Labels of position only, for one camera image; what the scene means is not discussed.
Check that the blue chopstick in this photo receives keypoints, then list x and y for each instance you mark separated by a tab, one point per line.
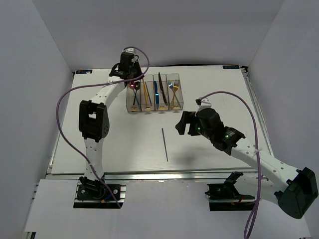
149	97
164	143

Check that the blue corner sticker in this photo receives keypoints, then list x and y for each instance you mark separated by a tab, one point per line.
228	67
83	71

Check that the black spoon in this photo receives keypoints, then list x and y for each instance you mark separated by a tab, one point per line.
136	88

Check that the clear container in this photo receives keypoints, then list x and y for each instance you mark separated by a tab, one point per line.
130	100
162	105
150	83
172	77

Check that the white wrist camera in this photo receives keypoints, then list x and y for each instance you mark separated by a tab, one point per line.
129	50
203	104

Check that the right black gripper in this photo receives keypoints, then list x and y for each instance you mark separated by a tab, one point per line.
187	118

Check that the gold fork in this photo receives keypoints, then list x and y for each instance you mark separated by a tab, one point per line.
175	89

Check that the rainbow fork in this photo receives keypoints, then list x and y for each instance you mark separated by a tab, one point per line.
170	84

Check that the rainbow spoon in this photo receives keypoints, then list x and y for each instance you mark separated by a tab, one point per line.
132	86

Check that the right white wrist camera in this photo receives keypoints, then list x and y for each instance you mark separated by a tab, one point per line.
203	104

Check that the right blue corner sticker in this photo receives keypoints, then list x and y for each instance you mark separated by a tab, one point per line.
228	67

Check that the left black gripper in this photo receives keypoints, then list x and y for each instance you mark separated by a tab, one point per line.
136	64

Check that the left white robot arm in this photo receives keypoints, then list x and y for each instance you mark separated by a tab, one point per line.
94	121

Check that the left blue corner sticker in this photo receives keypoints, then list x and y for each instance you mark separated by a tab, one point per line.
83	71

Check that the black knife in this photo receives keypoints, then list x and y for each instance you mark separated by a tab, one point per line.
162	88

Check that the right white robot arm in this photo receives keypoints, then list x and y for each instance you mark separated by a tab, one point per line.
292	189

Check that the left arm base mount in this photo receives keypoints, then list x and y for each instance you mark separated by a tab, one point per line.
92	194

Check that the orange chopstick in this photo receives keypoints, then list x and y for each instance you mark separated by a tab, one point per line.
147	97
145	91

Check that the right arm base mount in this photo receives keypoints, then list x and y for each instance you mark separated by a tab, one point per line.
224	197

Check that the blue knife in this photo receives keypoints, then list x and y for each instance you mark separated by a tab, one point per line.
156	94

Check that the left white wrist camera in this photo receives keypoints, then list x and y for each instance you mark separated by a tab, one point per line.
129	50

